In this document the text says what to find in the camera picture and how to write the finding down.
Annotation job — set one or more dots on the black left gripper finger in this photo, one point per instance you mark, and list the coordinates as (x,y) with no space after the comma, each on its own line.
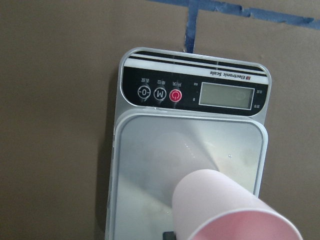
(168,233)

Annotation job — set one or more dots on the silver electronic kitchen scale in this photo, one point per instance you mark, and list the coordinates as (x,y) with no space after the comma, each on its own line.
(176,113)

